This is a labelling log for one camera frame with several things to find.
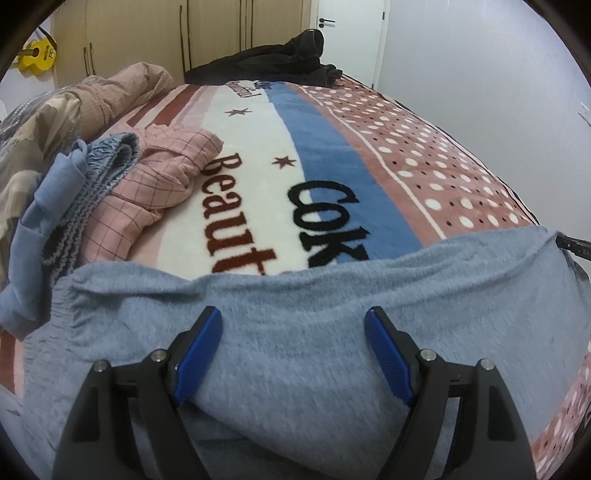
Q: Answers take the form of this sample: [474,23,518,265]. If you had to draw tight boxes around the beige patterned quilt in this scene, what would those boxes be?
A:
[0,61,174,232]

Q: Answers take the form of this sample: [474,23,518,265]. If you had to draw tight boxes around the grey pants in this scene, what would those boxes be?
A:
[22,226,586,480]

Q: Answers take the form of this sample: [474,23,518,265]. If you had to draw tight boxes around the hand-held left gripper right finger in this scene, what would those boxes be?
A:
[364,306,542,480]

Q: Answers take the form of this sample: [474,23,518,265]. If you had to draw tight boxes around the yellow toy guitar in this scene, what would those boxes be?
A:
[16,28,59,77]

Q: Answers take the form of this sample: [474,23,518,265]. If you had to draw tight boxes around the printed striped dotted blanket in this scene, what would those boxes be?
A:
[0,76,591,480]

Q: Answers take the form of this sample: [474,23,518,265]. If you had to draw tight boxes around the light blue garment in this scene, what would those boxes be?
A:
[0,138,88,341]

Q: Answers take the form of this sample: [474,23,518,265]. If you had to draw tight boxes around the beige wardrobe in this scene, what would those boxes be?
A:
[51,0,311,88]

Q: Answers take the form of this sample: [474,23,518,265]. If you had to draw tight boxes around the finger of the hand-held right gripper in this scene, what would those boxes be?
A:
[556,235,591,262]

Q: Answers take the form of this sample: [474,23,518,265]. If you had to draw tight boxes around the black clothing pile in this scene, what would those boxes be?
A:
[185,28,343,88]

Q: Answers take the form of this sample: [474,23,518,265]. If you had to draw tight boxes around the blue smocked garment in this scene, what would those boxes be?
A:
[42,133,140,282]

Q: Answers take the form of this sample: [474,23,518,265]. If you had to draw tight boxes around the pink checked garment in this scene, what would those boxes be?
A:
[85,124,225,264]

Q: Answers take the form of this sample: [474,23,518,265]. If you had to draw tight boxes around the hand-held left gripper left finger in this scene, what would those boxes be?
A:
[52,306,224,480]

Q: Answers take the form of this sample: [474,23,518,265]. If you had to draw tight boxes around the white door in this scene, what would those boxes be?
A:
[310,0,387,89]

